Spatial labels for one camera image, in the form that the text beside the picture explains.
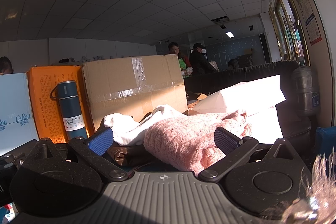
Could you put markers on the white garment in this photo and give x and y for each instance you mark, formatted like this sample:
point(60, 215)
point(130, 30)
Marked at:
point(126, 132)

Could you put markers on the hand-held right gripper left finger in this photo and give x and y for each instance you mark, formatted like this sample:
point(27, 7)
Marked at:
point(101, 138)

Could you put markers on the blue bag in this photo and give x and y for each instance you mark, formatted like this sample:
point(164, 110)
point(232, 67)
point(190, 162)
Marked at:
point(326, 141)

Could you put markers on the light blue carton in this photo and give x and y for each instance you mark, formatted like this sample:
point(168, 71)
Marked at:
point(13, 98)

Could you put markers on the small brown cardboard box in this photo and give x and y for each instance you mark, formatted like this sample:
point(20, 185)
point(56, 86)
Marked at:
point(245, 57)

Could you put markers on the colourful printed cloth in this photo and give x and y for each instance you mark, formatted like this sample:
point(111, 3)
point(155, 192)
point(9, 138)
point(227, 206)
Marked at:
point(8, 213)

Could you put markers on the orange printed box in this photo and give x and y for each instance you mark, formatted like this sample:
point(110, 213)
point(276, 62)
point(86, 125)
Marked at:
point(39, 98)

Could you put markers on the large brown cardboard box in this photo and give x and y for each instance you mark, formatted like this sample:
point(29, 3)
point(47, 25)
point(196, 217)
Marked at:
point(118, 82)

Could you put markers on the ceiling light panel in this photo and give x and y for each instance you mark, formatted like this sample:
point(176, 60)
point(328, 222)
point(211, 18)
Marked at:
point(229, 34)

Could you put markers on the white paper bag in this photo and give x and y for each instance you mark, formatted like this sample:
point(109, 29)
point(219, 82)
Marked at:
point(249, 95)

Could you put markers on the fluffy fur trim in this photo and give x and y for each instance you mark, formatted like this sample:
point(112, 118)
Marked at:
point(320, 187)

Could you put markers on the red and blue wall poster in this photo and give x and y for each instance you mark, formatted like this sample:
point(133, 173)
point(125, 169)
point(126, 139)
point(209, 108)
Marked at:
point(311, 22)

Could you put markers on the clear water jug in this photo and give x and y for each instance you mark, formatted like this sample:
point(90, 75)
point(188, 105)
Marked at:
point(304, 90)

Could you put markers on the brown leather bag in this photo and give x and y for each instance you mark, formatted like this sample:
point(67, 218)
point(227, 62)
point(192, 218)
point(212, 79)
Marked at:
point(123, 157)

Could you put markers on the black leather sofa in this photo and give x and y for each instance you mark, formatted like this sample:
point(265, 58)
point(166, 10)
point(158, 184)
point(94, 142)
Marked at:
point(236, 77)

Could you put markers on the beige towel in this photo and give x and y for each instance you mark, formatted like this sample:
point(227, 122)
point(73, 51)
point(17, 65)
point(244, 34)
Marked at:
point(181, 140)

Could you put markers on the dark blue vacuum bottle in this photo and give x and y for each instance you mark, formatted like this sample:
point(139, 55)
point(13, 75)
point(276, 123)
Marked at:
point(72, 108)

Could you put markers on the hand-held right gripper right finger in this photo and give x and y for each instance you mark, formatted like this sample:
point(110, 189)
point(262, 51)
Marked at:
point(225, 140)

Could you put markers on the gold framed glass door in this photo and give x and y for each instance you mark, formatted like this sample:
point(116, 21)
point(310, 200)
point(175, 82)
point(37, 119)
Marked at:
point(286, 29)

